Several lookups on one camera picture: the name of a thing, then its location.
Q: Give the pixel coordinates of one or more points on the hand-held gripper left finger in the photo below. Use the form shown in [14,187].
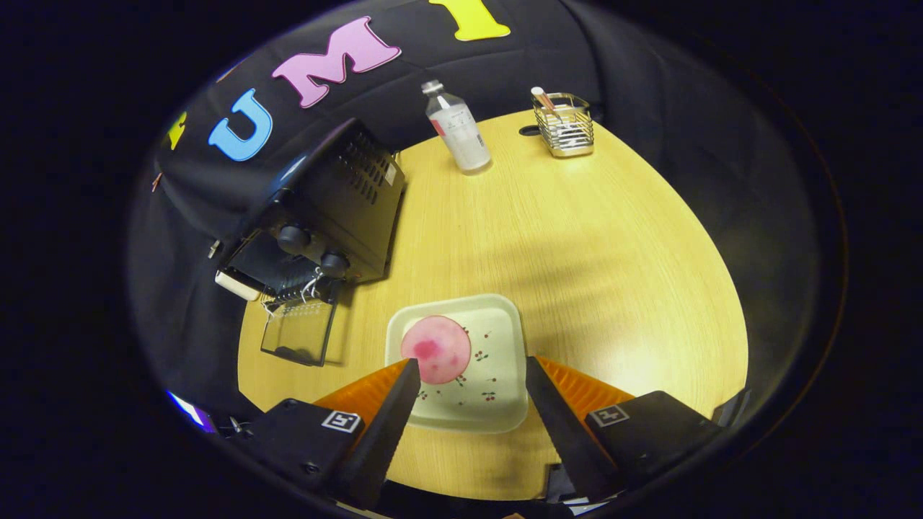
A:
[389,425]

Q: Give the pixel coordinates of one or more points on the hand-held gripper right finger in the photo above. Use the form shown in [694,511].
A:
[559,425]

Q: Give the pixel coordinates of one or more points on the pink round food slice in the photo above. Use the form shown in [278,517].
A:
[440,349]

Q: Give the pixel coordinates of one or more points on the cream square plate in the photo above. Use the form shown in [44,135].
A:
[490,360]

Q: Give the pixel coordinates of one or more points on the black toaster oven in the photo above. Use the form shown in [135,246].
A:
[346,202]

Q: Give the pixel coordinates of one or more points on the purple white flat object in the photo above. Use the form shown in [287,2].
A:
[191,411]

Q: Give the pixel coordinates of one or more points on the silver cloth clip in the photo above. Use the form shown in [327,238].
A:
[214,249]

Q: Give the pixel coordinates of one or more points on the clear plastic bottle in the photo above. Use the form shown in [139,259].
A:
[458,133]

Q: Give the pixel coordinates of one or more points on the tan stick with white tip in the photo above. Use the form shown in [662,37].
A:
[541,97]

